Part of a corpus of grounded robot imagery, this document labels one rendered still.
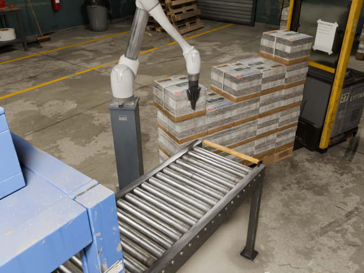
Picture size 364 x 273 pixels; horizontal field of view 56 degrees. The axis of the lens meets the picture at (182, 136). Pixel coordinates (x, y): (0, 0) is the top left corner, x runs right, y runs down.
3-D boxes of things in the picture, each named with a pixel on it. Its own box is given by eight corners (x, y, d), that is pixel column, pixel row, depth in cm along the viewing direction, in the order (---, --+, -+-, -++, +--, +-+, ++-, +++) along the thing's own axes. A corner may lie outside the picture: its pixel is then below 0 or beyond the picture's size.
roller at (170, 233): (121, 202, 194) (120, 195, 192) (186, 241, 169) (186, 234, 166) (115, 207, 191) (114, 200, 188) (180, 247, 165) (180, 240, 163)
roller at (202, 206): (152, 180, 212) (151, 174, 209) (215, 213, 186) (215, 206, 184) (147, 184, 208) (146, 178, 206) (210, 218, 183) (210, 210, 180)
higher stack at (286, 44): (248, 147, 388) (260, 32, 324) (267, 140, 402) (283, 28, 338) (272, 163, 360) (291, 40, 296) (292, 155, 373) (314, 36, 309)
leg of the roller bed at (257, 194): (247, 249, 259) (256, 177, 226) (254, 253, 256) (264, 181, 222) (243, 254, 255) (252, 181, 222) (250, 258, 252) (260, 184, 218)
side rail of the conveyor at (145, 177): (196, 152, 253) (196, 138, 247) (202, 155, 250) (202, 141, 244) (29, 271, 162) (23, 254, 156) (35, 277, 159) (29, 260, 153)
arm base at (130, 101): (108, 108, 246) (106, 101, 243) (114, 96, 265) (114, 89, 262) (132, 109, 245) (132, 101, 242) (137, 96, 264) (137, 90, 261)
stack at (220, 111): (158, 180, 336) (155, 103, 295) (248, 147, 389) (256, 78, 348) (179, 202, 307) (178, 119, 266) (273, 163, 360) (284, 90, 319)
